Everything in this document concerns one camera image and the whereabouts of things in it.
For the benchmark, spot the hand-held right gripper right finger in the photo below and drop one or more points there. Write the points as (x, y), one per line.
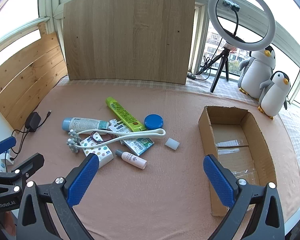
(218, 182)

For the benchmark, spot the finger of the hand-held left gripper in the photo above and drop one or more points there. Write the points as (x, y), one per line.
(27, 166)
(3, 145)

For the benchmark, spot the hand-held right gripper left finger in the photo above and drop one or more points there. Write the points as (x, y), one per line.
(82, 180)

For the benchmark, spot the star print tissue pack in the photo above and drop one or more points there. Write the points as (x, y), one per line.
(97, 152)

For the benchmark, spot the cardboard box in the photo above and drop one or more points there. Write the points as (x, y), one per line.
(240, 152)

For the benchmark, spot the white massager with grey balls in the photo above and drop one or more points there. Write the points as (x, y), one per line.
(73, 143)

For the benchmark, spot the white blue tube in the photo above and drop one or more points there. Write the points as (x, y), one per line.
(85, 124)

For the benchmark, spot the small pink bottle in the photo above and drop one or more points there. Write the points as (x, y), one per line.
(135, 160)

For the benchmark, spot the translucent white cylinder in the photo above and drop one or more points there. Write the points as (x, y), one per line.
(171, 144)

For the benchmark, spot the teal white sachet packet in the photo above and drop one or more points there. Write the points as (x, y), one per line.
(137, 146)

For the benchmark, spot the green tube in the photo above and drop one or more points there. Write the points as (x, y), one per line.
(122, 115)

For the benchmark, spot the white power strip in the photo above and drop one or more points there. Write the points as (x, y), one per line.
(5, 161)

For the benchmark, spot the wooden slat panel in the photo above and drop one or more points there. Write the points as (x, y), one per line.
(27, 75)

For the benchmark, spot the blue round lid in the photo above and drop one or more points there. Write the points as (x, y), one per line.
(153, 121)

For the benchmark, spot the small penguin plush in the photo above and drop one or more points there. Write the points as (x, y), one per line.
(272, 97)

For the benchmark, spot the large penguin plush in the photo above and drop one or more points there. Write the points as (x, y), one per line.
(257, 72)

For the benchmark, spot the black tripod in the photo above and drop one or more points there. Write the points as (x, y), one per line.
(222, 60)

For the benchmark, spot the large light wooden board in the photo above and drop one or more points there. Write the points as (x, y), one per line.
(130, 35)

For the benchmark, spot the white window frame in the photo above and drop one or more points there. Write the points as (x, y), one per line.
(52, 5)

